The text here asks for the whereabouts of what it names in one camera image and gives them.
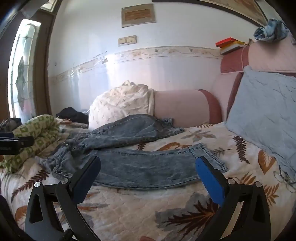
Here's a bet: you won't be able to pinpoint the blue crumpled cloth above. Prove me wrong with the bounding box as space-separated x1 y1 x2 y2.
253 19 289 43

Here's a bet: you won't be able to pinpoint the pink padded headboard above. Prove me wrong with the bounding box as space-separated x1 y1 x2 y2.
211 36 296 121

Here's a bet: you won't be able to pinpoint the large framed picture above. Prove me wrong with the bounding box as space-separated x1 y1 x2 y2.
152 0 267 27

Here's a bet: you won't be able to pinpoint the leaf pattern bed blanket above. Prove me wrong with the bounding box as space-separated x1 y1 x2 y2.
1 123 295 240

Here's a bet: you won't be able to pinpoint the blue denim pants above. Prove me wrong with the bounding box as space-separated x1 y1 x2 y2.
40 114 228 190

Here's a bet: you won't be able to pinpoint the light blue pillow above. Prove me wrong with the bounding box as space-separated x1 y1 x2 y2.
226 66 295 180

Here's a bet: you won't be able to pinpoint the pink bolster cushion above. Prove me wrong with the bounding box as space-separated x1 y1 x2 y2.
154 89 222 128

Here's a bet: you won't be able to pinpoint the framed wall plaque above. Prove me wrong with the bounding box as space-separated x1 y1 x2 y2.
121 4 156 28

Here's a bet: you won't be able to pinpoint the stained glass window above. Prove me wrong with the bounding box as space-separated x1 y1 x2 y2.
8 19 41 123

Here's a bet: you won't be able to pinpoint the black garment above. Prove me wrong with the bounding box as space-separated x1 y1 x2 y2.
56 107 89 125

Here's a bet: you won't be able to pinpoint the green white rolled quilt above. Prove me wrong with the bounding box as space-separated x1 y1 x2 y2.
1 114 59 173

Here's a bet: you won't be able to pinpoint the eyeglasses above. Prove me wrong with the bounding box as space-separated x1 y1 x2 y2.
273 167 296 193

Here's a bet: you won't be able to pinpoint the stack of books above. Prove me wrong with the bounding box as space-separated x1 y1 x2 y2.
216 37 246 55

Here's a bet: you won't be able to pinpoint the white patterned pillow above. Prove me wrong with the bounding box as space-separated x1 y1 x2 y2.
88 80 154 131

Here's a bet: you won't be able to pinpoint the beige wall switch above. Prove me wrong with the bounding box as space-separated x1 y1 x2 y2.
118 35 137 46

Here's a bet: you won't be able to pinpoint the dark grey garment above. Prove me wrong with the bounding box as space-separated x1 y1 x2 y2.
0 118 22 133

